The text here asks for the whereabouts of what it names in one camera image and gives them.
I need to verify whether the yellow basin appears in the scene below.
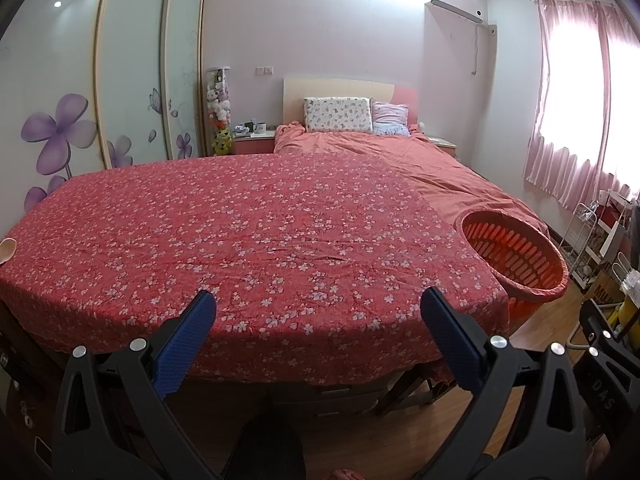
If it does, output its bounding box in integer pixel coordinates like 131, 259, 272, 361
607, 297, 640, 341

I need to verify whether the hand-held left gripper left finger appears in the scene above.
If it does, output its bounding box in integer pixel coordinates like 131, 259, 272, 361
50, 287, 221, 480

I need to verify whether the plush toy display tube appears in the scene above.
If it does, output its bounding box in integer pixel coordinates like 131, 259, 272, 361
205, 66, 233, 157

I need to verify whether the bed with coral duvet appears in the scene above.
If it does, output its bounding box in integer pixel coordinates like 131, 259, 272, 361
274, 121, 551, 241

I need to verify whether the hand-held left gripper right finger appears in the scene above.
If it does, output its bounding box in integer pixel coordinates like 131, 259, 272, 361
419, 286, 587, 480

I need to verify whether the white wire rack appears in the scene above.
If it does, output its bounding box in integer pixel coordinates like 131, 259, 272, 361
557, 201, 601, 271

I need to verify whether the red floral tablecloth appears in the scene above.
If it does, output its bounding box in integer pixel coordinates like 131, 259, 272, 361
0, 152, 511, 386

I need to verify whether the pink curtain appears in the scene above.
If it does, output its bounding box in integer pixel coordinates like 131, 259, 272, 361
522, 0, 640, 213

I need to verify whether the person's right hand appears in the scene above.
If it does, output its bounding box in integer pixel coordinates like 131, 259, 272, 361
587, 437, 618, 480

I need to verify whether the flower print sliding wardrobe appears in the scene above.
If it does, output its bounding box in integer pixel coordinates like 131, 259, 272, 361
0, 0, 208, 231

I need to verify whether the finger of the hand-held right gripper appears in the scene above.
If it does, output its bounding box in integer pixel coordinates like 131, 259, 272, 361
577, 299, 626, 361

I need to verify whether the beige and pink headboard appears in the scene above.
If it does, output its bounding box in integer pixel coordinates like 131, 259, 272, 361
283, 77, 420, 128

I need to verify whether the pink nightstand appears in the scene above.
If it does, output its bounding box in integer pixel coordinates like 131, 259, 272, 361
232, 130, 277, 156
427, 136, 458, 161

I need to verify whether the white floral pillow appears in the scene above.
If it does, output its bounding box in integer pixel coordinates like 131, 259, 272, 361
303, 96, 374, 133

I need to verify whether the pink striped pillow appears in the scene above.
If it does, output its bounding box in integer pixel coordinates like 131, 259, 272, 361
371, 101, 411, 136

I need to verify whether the orange plastic basket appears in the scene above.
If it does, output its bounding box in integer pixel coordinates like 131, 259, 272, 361
454, 207, 571, 333

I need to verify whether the cardboard box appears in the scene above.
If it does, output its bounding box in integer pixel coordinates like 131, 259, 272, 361
587, 270, 621, 311

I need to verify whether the white shelf cart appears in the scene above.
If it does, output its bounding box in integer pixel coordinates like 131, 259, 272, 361
575, 190, 631, 291

